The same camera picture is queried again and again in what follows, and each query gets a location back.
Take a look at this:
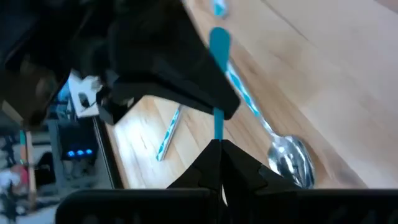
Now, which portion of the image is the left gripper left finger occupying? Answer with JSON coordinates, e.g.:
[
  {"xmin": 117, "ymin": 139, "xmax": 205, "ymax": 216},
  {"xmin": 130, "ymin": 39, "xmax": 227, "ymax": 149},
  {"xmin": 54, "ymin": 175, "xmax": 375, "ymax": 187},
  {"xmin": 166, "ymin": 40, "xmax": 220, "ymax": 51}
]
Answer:
[{"xmin": 167, "ymin": 139, "xmax": 223, "ymax": 200}]

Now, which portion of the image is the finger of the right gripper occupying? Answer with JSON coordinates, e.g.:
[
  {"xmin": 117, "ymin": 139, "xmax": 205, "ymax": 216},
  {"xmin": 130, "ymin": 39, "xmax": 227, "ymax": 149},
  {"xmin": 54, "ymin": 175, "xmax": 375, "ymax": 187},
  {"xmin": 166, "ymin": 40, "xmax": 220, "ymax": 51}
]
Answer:
[
  {"xmin": 96, "ymin": 67, "xmax": 241, "ymax": 124},
  {"xmin": 107, "ymin": 0, "xmax": 241, "ymax": 101}
]

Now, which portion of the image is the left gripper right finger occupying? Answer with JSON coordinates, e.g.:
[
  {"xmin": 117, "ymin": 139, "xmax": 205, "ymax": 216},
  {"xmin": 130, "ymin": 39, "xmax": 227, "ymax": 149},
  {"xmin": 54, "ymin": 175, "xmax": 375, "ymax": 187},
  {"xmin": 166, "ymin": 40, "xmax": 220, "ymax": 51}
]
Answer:
[{"xmin": 222, "ymin": 139, "xmax": 301, "ymax": 206}]

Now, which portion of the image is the black perforated computer case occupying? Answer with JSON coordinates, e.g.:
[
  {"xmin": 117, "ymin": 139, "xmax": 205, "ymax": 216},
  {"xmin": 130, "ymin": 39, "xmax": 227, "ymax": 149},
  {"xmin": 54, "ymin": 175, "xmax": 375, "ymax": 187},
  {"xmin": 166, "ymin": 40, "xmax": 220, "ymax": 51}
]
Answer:
[{"xmin": 57, "ymin": 121, "xmax": 98, "ymax": 162}]

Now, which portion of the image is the black aluminium table frame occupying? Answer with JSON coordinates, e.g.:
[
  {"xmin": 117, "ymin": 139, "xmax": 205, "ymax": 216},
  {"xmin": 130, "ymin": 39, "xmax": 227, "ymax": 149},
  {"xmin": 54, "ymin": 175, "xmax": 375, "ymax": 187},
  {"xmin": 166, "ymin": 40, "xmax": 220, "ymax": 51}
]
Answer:
[{"xmin": 93, "ymin": 116, "xmax": 125, "ymax": 190}]

